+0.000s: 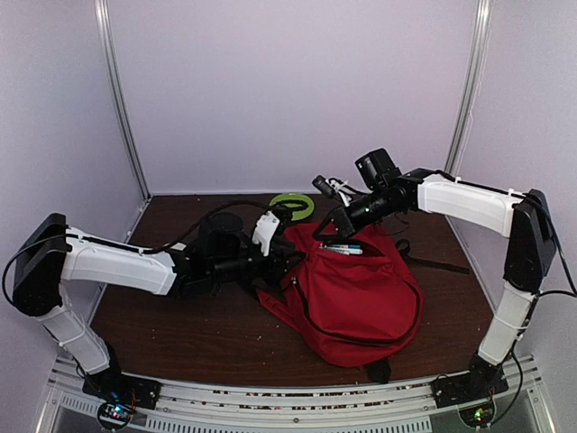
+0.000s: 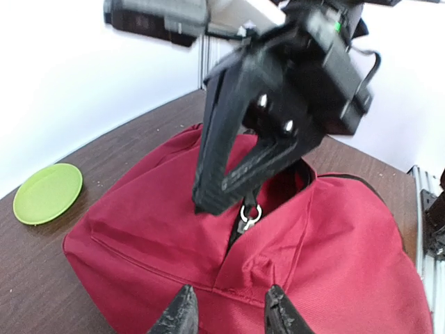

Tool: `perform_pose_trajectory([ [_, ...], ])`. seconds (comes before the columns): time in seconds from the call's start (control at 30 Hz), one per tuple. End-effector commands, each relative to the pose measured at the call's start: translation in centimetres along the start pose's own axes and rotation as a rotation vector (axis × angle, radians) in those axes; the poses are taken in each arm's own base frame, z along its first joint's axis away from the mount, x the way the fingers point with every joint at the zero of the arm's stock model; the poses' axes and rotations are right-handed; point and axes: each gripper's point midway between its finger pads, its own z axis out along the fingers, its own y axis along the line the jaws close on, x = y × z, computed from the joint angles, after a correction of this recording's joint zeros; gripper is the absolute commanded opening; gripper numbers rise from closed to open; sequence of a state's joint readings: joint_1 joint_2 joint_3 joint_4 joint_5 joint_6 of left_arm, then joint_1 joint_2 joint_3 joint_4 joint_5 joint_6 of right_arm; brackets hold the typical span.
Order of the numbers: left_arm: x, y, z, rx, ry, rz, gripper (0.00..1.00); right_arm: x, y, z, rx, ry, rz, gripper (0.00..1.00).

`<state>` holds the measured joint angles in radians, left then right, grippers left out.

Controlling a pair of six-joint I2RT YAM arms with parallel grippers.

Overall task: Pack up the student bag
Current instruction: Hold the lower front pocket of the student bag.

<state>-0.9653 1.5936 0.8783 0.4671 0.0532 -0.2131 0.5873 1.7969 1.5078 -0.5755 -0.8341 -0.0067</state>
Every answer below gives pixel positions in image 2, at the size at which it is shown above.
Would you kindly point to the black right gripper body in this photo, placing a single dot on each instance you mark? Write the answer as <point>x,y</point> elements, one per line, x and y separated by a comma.
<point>291,79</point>

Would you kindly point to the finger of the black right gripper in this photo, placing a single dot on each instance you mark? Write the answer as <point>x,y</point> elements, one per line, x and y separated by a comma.
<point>229,94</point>
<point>270,156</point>

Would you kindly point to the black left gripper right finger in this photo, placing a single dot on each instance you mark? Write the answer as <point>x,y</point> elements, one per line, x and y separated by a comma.
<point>281,316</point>

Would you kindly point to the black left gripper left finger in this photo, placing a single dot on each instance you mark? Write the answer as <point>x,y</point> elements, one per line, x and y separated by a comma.
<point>181,316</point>

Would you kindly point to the red backpack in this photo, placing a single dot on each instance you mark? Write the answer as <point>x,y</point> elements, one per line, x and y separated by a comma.
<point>328,240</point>

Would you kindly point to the green plate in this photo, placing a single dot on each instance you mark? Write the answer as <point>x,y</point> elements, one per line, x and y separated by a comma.
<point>47,194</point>

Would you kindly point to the right aluminium frame post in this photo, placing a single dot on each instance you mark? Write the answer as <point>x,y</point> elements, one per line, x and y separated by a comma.
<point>209,55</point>

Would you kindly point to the aluminium front rail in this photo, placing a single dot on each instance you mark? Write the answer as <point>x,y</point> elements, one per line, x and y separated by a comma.
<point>430,270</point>

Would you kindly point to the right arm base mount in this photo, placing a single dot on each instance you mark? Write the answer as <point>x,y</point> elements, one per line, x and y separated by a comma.
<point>433,224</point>

